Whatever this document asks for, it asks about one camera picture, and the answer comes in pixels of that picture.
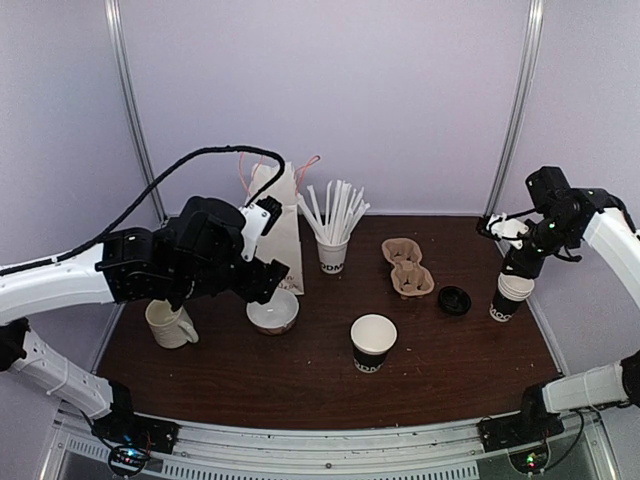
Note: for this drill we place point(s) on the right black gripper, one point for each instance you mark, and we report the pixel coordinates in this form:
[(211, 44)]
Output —
[(524, 268)]

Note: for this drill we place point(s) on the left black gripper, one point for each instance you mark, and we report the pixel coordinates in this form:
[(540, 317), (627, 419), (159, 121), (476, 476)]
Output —
[(263, 280)]

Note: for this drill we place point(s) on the stack of paper cups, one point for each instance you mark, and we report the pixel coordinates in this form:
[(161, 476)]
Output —
[(511, 292)]

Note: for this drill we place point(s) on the black plastic cup lid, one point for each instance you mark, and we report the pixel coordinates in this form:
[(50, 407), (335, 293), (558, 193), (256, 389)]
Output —
[(454, 301)]

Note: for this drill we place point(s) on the black paper coffee cup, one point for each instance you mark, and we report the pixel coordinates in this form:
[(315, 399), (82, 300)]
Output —
[(372, 337)]

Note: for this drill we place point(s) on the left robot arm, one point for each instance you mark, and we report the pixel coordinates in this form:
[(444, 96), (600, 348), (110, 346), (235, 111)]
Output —
[(208, 249)]

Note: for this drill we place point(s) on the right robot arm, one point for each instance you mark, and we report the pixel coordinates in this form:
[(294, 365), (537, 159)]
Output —
[(570, 218)]

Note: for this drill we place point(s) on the white paper takeout bag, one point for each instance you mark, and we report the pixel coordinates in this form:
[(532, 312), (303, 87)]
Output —
[(283, 242)]

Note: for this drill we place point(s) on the white ceramic bowl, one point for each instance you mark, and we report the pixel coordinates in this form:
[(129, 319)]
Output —
[(275, 317)]

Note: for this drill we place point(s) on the white cup holding straws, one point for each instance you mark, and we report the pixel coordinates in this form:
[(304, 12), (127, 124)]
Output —
[(331, 256)]

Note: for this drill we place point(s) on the wrapped white straws bundle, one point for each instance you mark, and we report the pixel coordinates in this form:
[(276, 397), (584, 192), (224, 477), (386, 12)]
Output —
[(344, 207)]

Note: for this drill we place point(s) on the cardboard cup carrier tray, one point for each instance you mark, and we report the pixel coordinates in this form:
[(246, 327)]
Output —
[(410, 279)]

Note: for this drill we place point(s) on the cream ceramic mug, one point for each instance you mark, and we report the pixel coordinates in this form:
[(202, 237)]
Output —
[(170, 328)]

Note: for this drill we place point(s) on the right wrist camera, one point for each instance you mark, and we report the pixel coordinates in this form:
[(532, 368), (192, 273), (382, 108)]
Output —
[(501, 227)]

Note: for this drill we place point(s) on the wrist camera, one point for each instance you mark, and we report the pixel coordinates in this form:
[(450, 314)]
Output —
[(260, 217), (501, 227)]

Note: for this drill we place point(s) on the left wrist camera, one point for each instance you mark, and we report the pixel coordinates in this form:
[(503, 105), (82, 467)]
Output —
[(260, 217)]

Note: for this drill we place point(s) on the right aluminium corner post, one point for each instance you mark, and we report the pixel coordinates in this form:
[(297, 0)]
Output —
[(526, 73)]

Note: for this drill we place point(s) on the aluminium corner post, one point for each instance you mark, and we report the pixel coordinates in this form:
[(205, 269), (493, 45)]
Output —
[(116, 32), (526, 73)]

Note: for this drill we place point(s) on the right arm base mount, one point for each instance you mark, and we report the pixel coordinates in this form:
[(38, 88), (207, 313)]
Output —
[(524, 434)]

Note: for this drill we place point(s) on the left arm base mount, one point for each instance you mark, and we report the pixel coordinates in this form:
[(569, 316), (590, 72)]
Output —
[(130, 447)]

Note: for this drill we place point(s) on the left aluminium corner post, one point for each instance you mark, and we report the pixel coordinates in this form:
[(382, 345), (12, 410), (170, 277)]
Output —
[(116, 32)]

